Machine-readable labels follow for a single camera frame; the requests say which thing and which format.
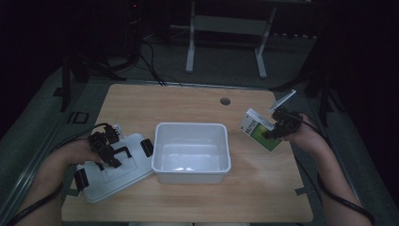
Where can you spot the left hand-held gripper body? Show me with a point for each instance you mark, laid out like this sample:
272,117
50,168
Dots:
102,142

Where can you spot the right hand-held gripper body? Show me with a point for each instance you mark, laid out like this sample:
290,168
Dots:
291,124

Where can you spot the green and white carton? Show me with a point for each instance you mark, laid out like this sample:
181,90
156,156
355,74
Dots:
257,133

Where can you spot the white storage box base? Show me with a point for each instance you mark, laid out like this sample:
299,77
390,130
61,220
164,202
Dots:
191,153

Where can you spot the person's right hand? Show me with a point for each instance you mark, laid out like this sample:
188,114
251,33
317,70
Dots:
309,138

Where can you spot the person's left hand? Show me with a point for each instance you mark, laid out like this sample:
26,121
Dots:
75,153

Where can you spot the black stand with legs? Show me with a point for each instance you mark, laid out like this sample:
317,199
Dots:
324,100
66,84

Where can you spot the round table grommet hole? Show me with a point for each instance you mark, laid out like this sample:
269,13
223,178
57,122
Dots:
225,101

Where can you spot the dark tape piece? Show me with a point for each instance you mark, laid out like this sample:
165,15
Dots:
302,190

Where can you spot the white metal stand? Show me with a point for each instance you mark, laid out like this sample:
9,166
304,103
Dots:
230,25

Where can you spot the dark equipment with red light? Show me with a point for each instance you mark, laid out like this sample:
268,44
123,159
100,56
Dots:
133,28

